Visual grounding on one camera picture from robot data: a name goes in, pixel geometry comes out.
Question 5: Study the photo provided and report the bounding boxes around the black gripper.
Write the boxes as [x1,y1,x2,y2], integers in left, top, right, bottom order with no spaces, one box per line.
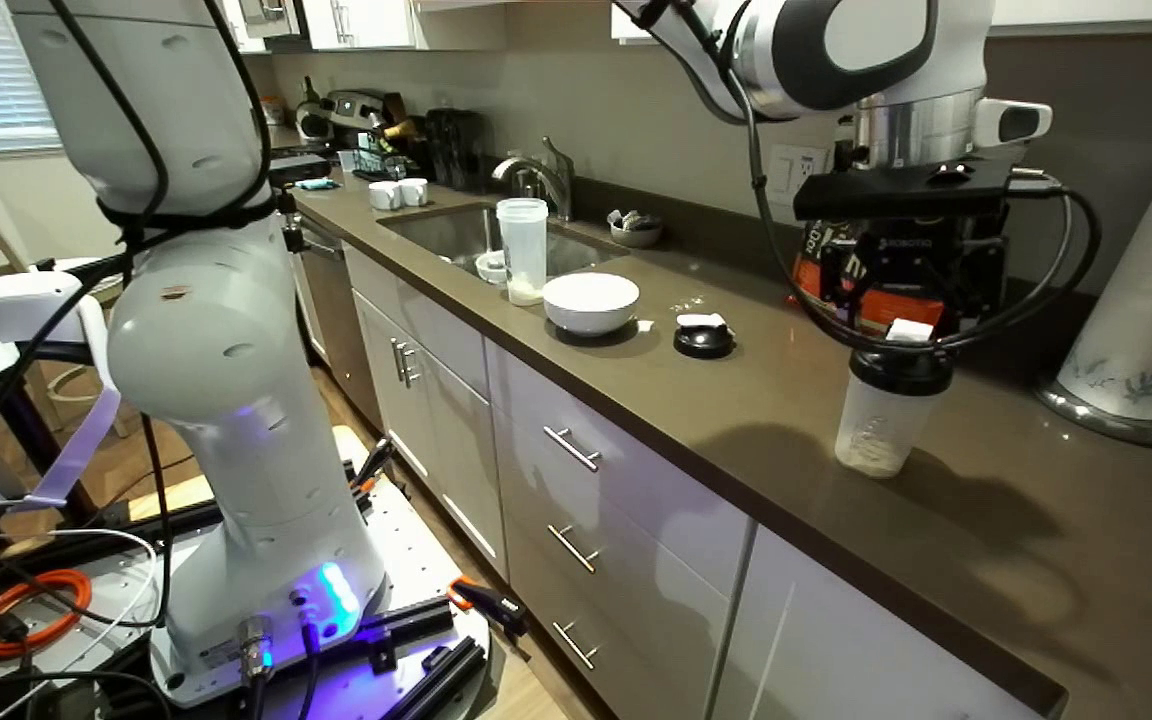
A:
[792,162,1007,354]

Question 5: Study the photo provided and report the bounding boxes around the stainless steel kitchen sink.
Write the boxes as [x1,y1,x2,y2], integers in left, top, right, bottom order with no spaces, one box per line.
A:
[386,205,612,275]

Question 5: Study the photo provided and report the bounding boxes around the white ceramic bowl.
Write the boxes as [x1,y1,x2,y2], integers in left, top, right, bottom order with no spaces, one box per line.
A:
[543,274,638,338]

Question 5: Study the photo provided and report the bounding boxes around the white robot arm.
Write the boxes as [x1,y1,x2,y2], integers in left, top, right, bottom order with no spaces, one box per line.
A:
[7,0,1050,707]

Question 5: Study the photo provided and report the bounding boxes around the tall translucent plastic cup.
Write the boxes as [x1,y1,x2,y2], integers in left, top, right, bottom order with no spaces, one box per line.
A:
[495,195,548,306]

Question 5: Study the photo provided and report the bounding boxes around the orange cable on floor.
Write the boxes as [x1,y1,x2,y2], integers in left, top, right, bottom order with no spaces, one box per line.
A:
[0,566,95,671]

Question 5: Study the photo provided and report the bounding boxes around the chrome sink faucet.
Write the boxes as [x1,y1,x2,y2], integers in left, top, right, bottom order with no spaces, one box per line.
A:
[492,145,577,221]

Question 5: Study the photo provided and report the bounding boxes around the white wall outlet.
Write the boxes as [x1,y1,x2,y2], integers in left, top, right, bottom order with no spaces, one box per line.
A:
[767,145,824,207]

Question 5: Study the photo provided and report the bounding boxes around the white mugs on counter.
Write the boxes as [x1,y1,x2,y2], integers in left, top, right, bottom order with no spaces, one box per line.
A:
[369,176,432,211]

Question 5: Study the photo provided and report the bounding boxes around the black coffee maker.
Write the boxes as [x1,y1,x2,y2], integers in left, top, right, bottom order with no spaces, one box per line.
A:
[423,110,484,194]

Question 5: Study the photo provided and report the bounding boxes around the white lower kitchen cabinets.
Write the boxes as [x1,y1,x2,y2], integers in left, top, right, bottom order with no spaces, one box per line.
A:
[340,245,1044,720]

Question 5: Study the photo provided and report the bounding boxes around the clear plastic shaker cup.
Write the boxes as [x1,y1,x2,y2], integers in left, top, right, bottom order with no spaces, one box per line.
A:
[830,379,931,481]

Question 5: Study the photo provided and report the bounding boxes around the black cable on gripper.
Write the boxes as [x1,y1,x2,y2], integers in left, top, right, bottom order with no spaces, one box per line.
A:
[931,168,1102,358]

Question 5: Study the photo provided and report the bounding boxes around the silver cabinet drawer handle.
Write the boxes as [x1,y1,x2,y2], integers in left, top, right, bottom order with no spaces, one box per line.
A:
[543,426,602,474]

